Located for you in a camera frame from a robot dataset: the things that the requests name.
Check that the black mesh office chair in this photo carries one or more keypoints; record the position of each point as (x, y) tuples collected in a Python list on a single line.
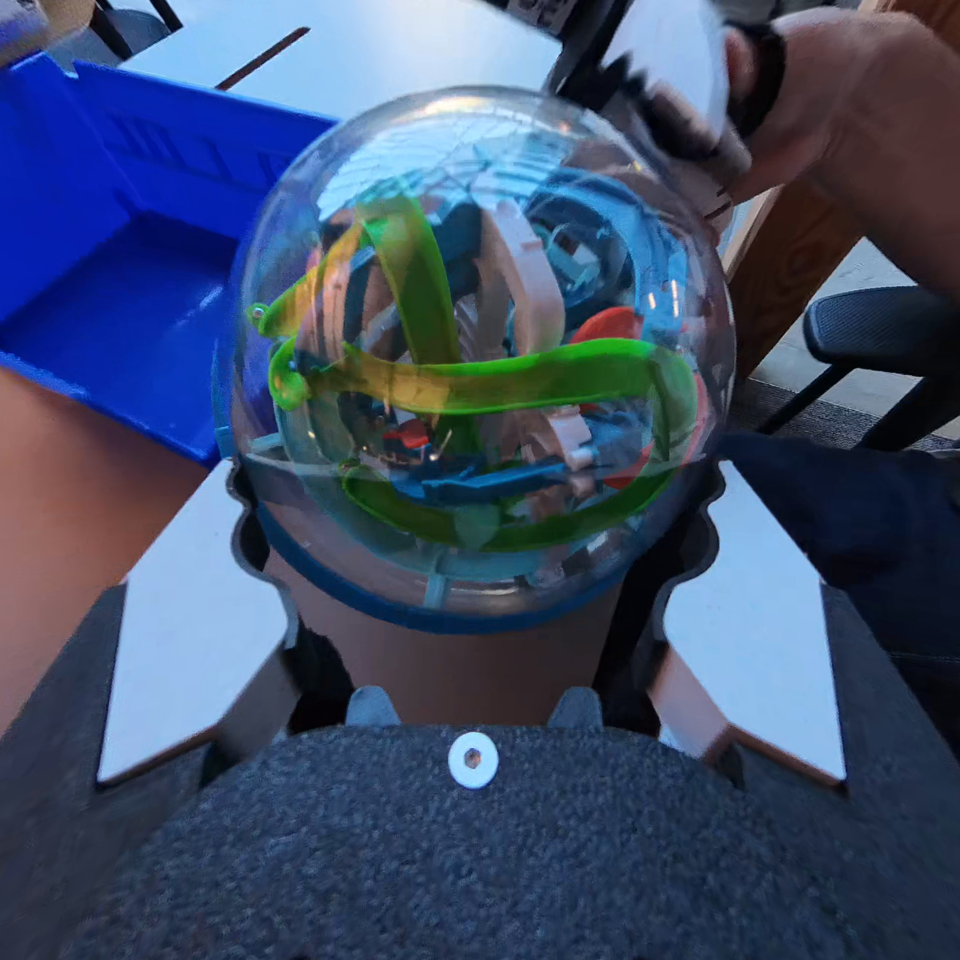
[(877, 330)]

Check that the blue plastic bin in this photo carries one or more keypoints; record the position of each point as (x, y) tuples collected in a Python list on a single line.
[(112, 262)]

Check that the clear plastic maze ball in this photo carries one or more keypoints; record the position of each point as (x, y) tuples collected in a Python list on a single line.
[(480, 360)]

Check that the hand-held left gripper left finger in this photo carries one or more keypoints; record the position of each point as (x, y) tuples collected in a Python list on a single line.
[(187, 645)]

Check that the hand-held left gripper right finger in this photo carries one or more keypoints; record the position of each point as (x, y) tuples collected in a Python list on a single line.
[(757, 645)]

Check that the person's dark trousers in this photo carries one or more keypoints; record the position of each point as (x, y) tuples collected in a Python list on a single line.
[(862, 540)]

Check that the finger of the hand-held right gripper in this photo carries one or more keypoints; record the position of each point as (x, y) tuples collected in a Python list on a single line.
[(675, 52)]

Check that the person's right hand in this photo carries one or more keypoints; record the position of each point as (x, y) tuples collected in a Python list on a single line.
[(832, 90)]

